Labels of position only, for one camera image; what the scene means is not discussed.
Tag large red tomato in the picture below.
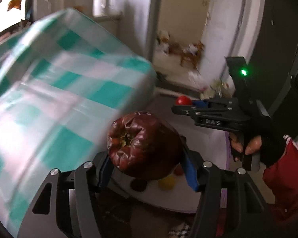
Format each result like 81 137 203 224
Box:
175 96 194 106

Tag dark red shrivelled apple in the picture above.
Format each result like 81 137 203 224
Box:
107 112 183 180

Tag small dark dried fruit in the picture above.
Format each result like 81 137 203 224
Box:
130 178 148 192

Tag small yellow fruit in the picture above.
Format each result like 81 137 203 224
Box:
158 175 176 191

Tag right hand black glove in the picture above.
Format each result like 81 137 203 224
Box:
229 127 286 168

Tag wooden small chair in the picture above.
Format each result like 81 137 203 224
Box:
169 41 205 69

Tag white box purple rim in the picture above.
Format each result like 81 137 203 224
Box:
112 102 230 213

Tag teal checkered tablecloth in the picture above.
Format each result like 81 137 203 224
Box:
0 9 156 237

